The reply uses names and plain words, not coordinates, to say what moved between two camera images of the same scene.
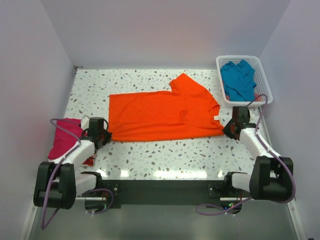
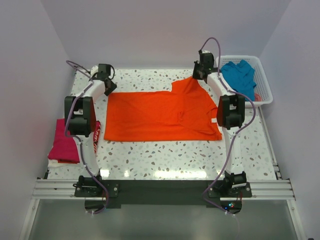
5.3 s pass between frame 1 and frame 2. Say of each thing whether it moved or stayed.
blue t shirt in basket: stayed
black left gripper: moved
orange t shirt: stayed
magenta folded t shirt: stayed
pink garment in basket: stayed
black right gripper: moved
